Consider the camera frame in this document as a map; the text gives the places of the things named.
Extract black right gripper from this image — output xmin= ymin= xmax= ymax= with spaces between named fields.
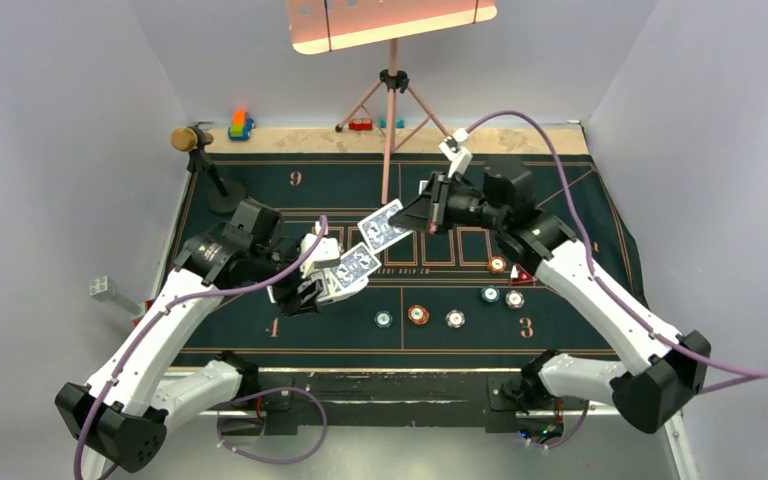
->
xmin=390 ymin=171 xmax=507 ymax=235

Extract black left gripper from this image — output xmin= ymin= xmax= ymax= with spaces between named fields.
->
xmin=248 ymin=233 xmax=323 ymax=315

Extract blue playing card deck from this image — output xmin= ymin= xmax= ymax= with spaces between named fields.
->
xmin=318 ymin=243 xmax=381 ymax=304

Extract blue backed playing card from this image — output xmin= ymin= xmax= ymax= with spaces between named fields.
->
xmin=358 ymin=199 xmax=412 ymax=254

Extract green poker chip stack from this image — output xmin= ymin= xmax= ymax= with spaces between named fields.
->
xmin=374 ymin=311 xmax=393 ymax=328

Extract green chips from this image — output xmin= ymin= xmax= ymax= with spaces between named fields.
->
xmin=480 ymin=285 xmax=500 ymax=303

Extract red yellow poker chip stack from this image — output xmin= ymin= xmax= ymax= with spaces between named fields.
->
xmin=407 ymin=305 xmax=430 ymax=326

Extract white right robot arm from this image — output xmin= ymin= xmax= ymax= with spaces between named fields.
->
xmin=388 ymin=160 xmax=711 ymax=434

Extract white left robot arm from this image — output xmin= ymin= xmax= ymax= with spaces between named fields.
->
xmin=55 ymin=199 xmax=341 ymax=479

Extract dark green poker mat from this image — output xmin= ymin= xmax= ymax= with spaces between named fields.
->
xmin=175 ymin=154 xmax=614 ymax=369

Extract teal toy block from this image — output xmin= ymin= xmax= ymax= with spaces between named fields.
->
xmin=378 ymin=118 xmax=405 ymax=129

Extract red triangular card marker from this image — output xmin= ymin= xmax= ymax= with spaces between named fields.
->
xmin=509 ymin=264 xmax=536 ymax=286

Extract red toy block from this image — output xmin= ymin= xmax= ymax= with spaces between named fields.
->
xmin=348 ymin=118 xmax=374 ymax=131

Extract colourful toy block car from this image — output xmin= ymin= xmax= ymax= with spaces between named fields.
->
xmin=227 ymin=110 xmax=254 ymax=141

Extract grey toy brick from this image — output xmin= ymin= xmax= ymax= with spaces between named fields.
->
xmin=89 ymin=276 xmax=142 ymax=315

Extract pink tripod music stand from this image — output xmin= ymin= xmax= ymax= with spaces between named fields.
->
xmin=286 ymin=0 xmax=498 ymax=204

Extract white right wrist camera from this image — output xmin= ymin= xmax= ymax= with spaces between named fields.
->
xmin=438 ymin=128 xmax=472 ymax=178

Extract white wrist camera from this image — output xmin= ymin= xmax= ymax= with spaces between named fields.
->
xmin=438 ymin=128 xmax=472 ymax=178
xmin=300 ymin=233 xmax=342 ymax=277

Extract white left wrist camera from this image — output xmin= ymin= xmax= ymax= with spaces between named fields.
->
xmin=300 ymin=233 xmax=342 ymax=277

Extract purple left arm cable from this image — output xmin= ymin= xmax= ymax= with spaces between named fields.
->
xmin=72 ymin=214 xmax=330 ymax=480

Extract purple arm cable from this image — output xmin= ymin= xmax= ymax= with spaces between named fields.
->
xmin=72 ymin=214 xmax=330 ymax=480
xmin=466 ymin=111 xmax=768 ymax=452

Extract aluminium frame rail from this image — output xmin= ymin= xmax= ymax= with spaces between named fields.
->
xmin=79 ymin=369 xmax=702 ymax=480

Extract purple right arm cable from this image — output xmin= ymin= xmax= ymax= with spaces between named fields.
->
xmin=466 ymin=111 xmax=768 ymax=452

